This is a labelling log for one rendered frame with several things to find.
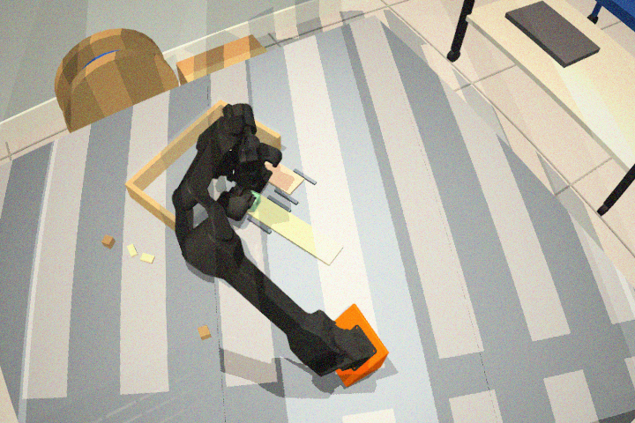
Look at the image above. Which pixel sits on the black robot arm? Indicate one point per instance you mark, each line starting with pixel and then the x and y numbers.
pixel 215 249

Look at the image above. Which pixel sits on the green labelled cube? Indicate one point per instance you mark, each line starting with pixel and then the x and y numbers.
pixel 256 202

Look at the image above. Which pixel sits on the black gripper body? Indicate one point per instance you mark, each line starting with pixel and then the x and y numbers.
pixel 236 205

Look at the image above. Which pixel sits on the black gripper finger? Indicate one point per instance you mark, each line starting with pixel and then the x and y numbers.
pixel 251 200
pixel 264 181

